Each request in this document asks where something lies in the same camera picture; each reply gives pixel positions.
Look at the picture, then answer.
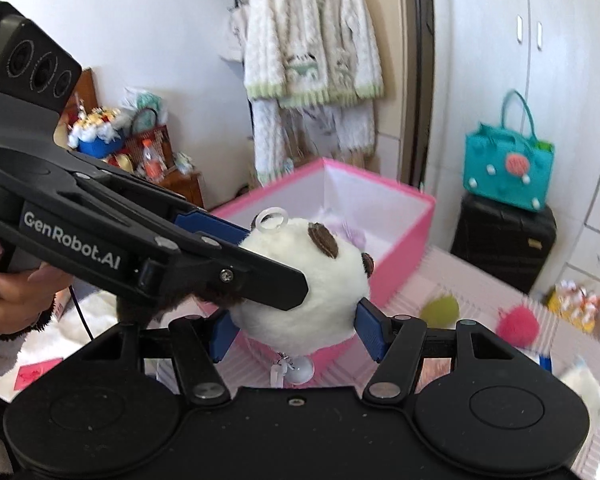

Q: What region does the wrapped gift basket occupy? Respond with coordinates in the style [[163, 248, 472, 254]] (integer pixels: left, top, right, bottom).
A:
[[122, 87, 173, 166]]

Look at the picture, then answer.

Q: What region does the white panda plush toy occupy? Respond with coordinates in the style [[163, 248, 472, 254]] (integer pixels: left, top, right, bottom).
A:
[[116, 207, 376, 388]]

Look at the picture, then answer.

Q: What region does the white wardrobe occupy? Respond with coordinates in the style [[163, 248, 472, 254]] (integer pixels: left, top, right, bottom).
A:
[[425, 0, 600, 301]]

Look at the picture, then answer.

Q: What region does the red card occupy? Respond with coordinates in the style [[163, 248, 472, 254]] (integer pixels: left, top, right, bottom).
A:
[[17, 357, 64, 391]]

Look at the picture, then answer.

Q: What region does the plush flower bouquet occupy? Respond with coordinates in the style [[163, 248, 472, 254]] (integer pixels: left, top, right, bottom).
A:
[[67, 105, 131, 158]]

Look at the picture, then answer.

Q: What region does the wooden side cabinet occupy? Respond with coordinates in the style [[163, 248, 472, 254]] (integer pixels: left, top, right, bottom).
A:
[[62, 67, 205, 210]]

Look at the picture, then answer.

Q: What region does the dark metal door frame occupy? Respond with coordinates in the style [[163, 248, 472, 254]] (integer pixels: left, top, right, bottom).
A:
[[405, 0, 434, 192]]

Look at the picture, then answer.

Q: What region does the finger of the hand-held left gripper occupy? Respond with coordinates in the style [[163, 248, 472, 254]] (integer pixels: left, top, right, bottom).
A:
[[75, 157, 253, 248], [139, 234, 310, 312]]

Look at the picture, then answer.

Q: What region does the white hanging cloth bag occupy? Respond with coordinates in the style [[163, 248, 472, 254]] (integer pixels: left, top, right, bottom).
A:
[[219, 2, 247, 63]]

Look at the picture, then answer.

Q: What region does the black suitcase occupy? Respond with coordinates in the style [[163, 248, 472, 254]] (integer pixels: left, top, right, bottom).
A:
[[450, 192, 557, 295]]

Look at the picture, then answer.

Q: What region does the pink plush strawberry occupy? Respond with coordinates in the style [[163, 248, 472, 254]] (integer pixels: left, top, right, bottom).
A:
[[495, 305, 540, 347]]

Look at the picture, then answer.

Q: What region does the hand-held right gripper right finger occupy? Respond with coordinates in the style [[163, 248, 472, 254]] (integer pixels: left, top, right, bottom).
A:
[[354, 298, 530, 406]]

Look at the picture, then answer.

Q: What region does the white fluffy blanket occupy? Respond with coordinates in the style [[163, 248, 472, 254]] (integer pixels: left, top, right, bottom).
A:
[[0, 290, 148, 403]]

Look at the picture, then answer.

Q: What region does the clear bag of snacks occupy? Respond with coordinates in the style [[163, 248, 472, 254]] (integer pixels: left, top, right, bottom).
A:
[[547, 280, 600, 333]]

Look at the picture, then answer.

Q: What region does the white knitted cardigan green trim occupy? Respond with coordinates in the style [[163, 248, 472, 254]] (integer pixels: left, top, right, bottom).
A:
[[242, 0, 385, 108]]

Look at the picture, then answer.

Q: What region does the teal felt handbag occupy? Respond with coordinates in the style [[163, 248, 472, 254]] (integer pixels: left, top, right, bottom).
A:
[[462, 89, 556, 213]]

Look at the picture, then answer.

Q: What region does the black cable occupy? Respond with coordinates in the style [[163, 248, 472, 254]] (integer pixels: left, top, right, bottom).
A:
[[69, 284, 95, 342]]

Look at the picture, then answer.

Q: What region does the green plush ball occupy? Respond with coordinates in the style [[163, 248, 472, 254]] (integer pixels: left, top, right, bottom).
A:
[[420, 295, 461, 328]]

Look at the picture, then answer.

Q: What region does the orange drink bottle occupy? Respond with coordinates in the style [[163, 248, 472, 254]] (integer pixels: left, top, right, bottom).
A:
[[142, 139, 166, 182]]

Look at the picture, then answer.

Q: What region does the pale purple plush item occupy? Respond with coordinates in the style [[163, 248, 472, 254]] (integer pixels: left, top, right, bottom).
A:
[[320, 210, 372, 252]]

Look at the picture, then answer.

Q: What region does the person's left hand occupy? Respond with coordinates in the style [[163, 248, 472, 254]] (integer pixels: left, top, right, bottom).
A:
[[0, 230, 76, 336]]

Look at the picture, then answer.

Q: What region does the white hanging garment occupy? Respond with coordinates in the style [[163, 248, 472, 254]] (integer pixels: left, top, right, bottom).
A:
[[252, 96, 379, 187]]

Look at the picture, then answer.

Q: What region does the striped pink tablecloth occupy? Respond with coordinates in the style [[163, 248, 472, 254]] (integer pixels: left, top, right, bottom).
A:
[[215, 247, 600, 480]]

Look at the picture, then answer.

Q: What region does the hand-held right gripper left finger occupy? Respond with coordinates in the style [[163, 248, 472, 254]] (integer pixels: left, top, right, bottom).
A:
[[80, 309, 239, 407]]

